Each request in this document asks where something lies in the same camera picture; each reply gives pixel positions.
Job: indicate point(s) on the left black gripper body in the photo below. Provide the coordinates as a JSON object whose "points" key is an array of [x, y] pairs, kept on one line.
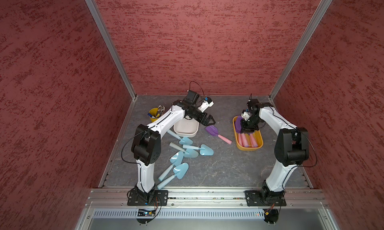
{"points": [[197, 114]]}

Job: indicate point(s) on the white storage box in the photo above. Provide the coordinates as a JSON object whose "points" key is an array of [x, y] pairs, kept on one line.
{"points": [[186, 127]]}

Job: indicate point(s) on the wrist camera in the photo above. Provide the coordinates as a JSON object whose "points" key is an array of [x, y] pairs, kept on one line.
{"points": [[245, 115], [207, 102]]}

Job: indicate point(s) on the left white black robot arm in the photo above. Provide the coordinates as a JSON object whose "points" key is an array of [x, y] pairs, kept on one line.
{"points": [[146, 145]]}

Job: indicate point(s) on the yellow cup with pens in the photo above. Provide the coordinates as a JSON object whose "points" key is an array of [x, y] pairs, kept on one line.
{"points": [[156, 113]]}

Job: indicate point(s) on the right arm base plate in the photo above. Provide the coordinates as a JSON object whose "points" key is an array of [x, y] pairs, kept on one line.
{"points": [[264, 198]]}

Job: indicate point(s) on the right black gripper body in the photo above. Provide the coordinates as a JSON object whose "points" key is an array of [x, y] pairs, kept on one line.
{"points": [[251, 124]]}

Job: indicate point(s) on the purple shovel small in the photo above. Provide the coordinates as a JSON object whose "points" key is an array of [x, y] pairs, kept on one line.
{"points": [[253, 141]]}

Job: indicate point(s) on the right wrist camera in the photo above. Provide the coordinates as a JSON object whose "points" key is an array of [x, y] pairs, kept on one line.
{"points": [[245, 115]]}

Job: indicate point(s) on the yellow storage box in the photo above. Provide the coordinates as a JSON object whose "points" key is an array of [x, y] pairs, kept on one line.
{"points": [[257, 135]]}

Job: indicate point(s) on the light blue shovel back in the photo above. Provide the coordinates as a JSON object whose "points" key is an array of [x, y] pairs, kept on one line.
{"points": [[182, 140]]}

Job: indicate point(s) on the purple shovel front pink handle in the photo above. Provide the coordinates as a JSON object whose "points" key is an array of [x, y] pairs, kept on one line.
{"points": [[240, 140]]}

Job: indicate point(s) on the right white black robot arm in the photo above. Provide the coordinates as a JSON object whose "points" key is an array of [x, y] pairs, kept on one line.
{"points": [[291, 148]]}

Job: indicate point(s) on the light blue shovel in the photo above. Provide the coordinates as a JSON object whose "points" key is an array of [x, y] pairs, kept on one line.
{"points": [[204, 150], [182, 140], [188, 153], [179, 173], [175, 160]]}

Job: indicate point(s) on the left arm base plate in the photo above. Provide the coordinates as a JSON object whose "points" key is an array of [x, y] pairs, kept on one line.
{"points": [[155, 197]]}

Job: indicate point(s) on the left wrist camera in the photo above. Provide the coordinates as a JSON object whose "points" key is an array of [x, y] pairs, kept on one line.
{"points": [[207, 102]]}

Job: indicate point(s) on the aluminium front rail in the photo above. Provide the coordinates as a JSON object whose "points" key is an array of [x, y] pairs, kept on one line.
{"points": [[212, 197]]}

